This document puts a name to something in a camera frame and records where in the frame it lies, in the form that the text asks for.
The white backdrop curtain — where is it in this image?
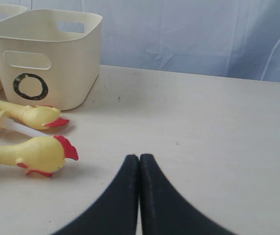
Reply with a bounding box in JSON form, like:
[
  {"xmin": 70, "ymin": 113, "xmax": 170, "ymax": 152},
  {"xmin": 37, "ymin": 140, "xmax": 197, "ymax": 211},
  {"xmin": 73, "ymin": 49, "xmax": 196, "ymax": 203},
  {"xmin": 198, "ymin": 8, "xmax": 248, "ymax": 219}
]
[{"xmin": 13, "ymin": 0, "xmax": 280, "ymax": 82}]

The whole yellow rubber chicken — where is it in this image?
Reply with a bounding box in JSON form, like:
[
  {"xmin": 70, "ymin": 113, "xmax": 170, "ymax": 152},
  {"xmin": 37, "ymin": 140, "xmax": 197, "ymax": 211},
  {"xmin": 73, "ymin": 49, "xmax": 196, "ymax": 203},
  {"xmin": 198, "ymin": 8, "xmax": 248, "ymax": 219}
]
[{"xmin": 0, "ymin": 100, "xmax": 70, "ymax": 130}]

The yellow chicken head neck piece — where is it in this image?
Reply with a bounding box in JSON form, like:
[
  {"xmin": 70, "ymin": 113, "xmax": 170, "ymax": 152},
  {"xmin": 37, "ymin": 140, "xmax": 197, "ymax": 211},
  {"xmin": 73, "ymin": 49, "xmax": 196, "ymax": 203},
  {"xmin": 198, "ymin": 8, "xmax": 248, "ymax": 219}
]
[{"xmin": 0, "ymin": 107, "xmax": 79, "ymax": 178}]

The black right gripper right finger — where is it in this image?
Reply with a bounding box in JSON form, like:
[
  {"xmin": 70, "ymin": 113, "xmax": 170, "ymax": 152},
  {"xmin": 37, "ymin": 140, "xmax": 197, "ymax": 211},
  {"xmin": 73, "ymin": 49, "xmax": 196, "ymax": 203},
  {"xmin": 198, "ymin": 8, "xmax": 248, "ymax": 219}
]
[{"xmin": 140, "ymin": 154, "xmax": 234, "ymax": 235}]

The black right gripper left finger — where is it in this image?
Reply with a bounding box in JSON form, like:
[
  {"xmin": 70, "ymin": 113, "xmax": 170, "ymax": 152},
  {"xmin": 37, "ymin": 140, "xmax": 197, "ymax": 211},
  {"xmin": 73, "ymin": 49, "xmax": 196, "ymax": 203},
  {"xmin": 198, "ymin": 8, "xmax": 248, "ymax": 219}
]
[{"xmin": 55, "ymin": 155, "xmax": 139, "ymax": 235}]

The cream bin with circle mark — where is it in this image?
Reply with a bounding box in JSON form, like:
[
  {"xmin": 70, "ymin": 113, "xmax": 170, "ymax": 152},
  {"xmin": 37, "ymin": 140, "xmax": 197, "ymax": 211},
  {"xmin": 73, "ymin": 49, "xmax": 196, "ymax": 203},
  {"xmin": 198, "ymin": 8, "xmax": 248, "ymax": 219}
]
[{"xmin": 0, "ymin": 9, "xmax": 103, "ymax": 110}]

